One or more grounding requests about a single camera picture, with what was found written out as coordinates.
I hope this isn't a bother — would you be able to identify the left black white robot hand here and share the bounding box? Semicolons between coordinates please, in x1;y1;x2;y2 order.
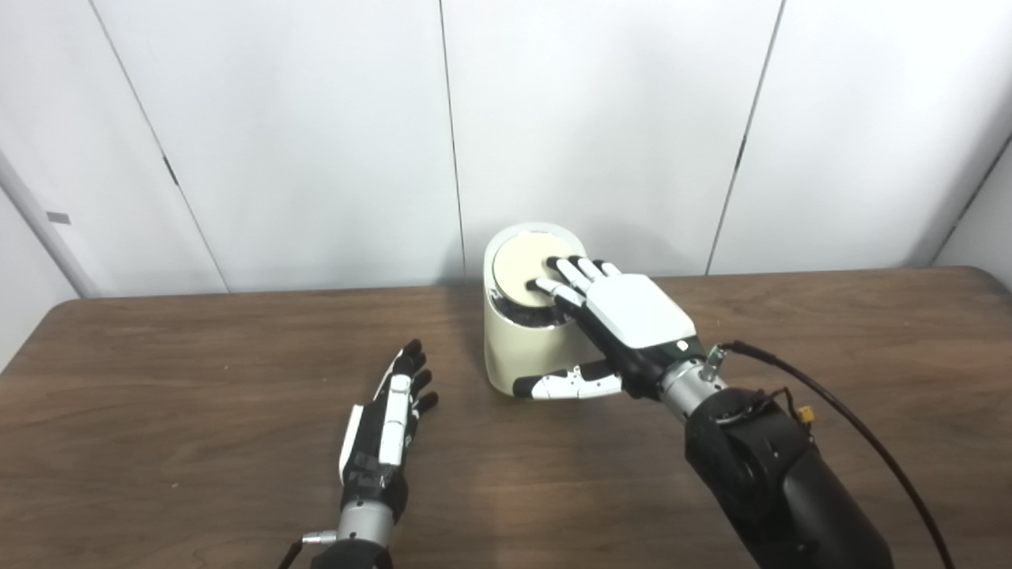
338;339;440;522

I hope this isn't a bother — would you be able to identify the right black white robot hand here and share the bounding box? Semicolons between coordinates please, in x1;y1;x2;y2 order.
512;254;708;401

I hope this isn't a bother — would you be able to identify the cream-colored bin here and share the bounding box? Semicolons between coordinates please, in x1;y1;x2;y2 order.
482;222;602;396

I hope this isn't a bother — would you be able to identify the cream round bin lid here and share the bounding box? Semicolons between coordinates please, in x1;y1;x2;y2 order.
492;232;582;305

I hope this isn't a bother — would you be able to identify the black bin liner bag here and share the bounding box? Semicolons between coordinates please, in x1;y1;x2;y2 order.
490;288;582;329

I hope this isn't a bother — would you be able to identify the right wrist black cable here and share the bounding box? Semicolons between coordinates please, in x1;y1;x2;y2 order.
708;340;957;569

